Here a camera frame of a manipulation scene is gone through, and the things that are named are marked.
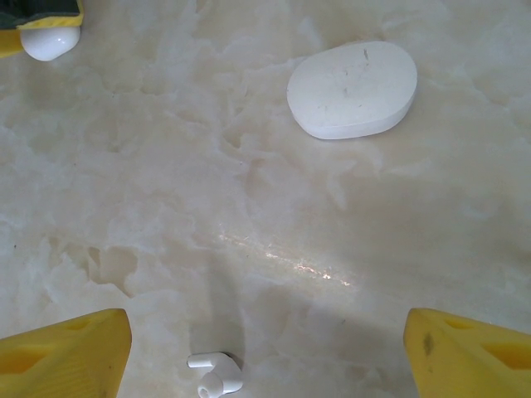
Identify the white earbud charging case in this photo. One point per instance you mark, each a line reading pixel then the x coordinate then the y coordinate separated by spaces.
pixel 47 45

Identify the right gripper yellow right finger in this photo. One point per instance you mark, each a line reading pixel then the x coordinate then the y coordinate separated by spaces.
pixel 469 360

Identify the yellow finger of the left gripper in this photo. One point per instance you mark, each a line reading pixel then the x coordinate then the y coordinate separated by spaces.
pixel 41 12
pixel 8 43

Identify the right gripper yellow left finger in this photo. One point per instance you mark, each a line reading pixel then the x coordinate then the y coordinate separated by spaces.
pixel 62 360

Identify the white oval box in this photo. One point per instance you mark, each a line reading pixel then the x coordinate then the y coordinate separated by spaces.
pixel 352 91

